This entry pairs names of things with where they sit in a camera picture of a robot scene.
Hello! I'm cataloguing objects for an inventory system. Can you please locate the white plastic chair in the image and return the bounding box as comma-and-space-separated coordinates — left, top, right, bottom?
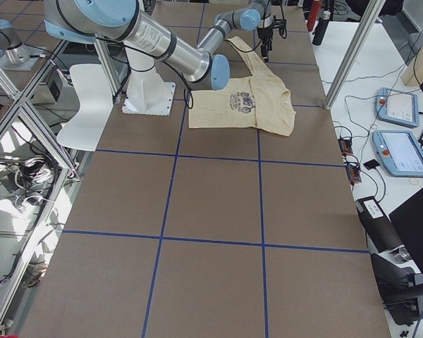
56, 63, 114, 151

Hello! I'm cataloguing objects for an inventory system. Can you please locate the blue teach pendant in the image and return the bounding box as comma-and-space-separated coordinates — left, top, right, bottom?
375, 87, 419, 127
372, 130, 423, 178

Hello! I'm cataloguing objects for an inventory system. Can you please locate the orange terminal block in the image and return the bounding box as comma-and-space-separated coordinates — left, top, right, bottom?
338, 137, 353, 156
345, 163, 362, 185

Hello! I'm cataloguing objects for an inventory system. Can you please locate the black water bottle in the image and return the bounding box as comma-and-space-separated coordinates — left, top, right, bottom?
312, 11, 331, 46

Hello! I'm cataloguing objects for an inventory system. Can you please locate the far blue teach pendant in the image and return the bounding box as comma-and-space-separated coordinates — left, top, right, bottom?
375, 87, 419, 127

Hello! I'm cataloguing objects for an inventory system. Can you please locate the near blue teach pendant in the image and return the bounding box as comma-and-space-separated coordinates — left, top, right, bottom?
372, 130, 423, 178

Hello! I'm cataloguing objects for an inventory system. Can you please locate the red bottle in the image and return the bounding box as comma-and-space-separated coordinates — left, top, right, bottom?
307, 0, 321, 32

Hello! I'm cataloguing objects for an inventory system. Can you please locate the aluminium frame post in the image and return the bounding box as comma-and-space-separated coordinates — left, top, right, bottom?
324, 0, 385, 110

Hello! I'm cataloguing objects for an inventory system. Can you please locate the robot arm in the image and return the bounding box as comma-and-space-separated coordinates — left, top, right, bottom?
44, 0, 230, 90
197, 0, 287, 63

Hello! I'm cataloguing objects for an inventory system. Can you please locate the beige long-sleeve graphic shirt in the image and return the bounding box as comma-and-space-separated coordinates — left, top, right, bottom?
189, 37, 295, 137

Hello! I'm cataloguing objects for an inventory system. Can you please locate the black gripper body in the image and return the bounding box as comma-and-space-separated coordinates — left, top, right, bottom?
257, 19, 286, 53

